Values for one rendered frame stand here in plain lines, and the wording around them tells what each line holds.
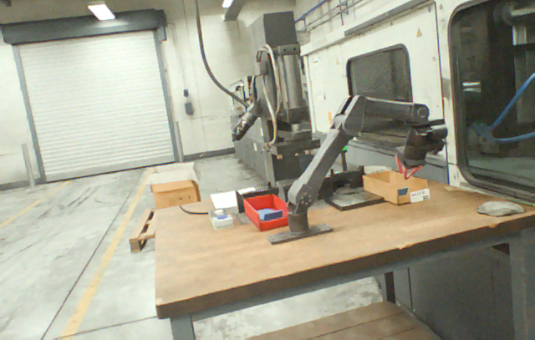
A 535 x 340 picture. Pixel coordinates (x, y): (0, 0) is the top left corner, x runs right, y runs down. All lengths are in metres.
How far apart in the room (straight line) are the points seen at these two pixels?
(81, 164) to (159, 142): 1.87
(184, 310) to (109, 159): 10.00
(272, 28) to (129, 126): 9.27
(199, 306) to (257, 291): 0.14
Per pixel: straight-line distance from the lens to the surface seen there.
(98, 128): 10.99
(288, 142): 1.68
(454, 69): 1.76
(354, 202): 1.57
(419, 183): 1.64
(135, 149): 10.90
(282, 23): 1.78
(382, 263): 1.20
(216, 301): 1.09
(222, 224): 1.53
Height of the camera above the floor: 1.34
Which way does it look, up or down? 9 degrees down
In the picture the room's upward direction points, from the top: 8 degrees counter-clockwise
